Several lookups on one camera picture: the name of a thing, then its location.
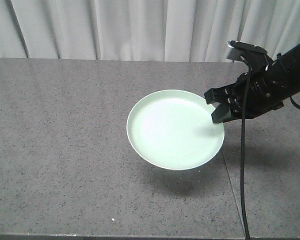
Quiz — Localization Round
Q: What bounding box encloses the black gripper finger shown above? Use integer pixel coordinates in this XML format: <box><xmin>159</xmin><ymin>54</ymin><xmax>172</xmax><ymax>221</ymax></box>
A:
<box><xmin>204</xmin><ymin>85</ymin><xmax>232</xmax><ymax>105</ymax></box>
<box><xmin>211</xmin><ymin>103</ymin><xmax>238</xmax><ymax>124</ymax></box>

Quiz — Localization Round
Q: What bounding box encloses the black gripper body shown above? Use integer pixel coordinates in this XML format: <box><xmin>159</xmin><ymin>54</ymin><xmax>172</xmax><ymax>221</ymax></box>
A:
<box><xmin>223</xmin><ymin>56</ymin><xmax>284</xmax><ymax>119</ymax></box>

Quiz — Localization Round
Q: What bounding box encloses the pale green round plate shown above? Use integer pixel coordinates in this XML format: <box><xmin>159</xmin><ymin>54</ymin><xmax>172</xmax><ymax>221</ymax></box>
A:
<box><xmin>126</xmin><ymin>89</ymin><xmax>225</xmax><ymax>171</ymax></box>

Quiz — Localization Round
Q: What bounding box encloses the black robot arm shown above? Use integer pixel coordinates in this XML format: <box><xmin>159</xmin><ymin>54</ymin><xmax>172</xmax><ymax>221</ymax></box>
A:
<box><xmin>204</xmin><ymin>40</ymin><xmax>300</xmax><ymax>124</ymax></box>

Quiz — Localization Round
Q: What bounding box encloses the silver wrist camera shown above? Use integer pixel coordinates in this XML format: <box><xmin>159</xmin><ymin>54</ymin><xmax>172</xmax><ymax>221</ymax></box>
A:
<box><xmin>226</xmin><ymin>40</ymin><xmax>243</xmax><ymax>62</ymax></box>

